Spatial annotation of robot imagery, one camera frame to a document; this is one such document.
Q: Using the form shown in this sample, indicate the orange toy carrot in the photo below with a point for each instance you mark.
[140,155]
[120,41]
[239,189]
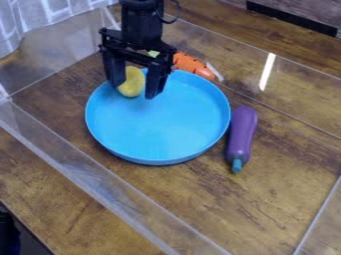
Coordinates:
[187,63]

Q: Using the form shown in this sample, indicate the black bar in background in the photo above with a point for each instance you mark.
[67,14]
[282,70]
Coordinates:
[291,19]

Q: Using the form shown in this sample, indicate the blue round tray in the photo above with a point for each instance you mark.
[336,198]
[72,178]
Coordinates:
[166,130]

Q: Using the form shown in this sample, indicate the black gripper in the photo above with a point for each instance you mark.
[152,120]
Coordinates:
[152,53]

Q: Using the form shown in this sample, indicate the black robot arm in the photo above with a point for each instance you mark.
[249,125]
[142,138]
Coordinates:
[143,20]

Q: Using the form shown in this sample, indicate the yellow lemon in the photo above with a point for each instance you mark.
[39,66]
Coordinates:
[134,84]

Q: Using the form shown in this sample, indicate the clear acrylic enclosure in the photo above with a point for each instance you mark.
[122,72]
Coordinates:
[91,204]

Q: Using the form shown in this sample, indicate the purple toy eggplant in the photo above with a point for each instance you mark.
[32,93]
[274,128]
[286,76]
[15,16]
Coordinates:
[242,128]

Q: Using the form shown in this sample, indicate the white patterned curtain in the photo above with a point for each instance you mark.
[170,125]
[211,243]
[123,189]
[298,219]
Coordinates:
[25,15]

